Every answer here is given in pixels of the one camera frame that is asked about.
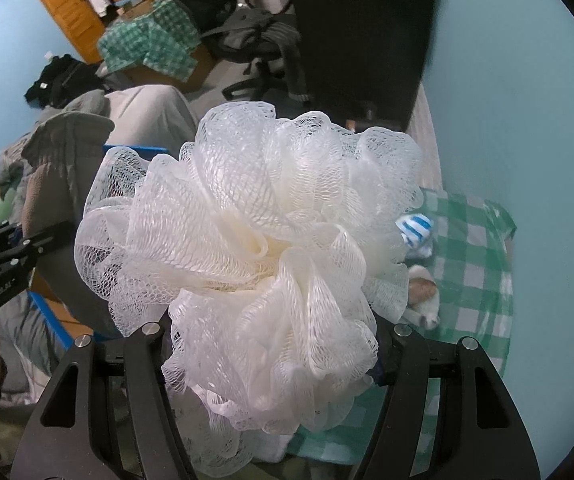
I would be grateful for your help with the black clothes pile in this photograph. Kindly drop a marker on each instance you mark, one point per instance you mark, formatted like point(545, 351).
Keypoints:
point(63, 79)

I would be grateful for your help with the green checkered tablecloth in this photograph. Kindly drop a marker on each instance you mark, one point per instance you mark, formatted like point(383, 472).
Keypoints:
point(474, 278)

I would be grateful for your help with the beige bed sheet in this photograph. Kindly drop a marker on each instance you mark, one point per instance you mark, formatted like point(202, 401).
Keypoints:
point(154, 115)

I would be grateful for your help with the green checkered cloth on box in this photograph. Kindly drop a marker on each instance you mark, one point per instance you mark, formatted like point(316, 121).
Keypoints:
point(162, 37)

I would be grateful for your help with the white pink plastic bag bundle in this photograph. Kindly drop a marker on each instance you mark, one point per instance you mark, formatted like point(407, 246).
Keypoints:
point(423, 304)

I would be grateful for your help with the blue-rimmed cardboard box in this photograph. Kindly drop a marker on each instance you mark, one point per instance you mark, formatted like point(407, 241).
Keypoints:
point(63, 173)

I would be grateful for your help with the blue striped white plastic bag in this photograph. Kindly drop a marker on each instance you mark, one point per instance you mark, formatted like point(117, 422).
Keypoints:
point(416, 233)

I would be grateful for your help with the black office chair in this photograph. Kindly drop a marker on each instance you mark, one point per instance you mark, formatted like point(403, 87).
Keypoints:
point(266, 42)

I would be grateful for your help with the black wardrobe cabinet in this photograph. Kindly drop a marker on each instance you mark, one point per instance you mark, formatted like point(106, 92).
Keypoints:
point(363, 59)

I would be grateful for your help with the white mesh bath pouf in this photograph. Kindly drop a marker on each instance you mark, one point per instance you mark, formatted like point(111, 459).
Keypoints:
point(272, 245)

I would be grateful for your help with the grey quilted duvet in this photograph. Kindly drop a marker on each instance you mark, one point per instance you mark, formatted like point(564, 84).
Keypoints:
point(36, 344)

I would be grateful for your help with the large cardboard box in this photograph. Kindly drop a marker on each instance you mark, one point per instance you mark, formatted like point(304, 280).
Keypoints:
point(188, 77)

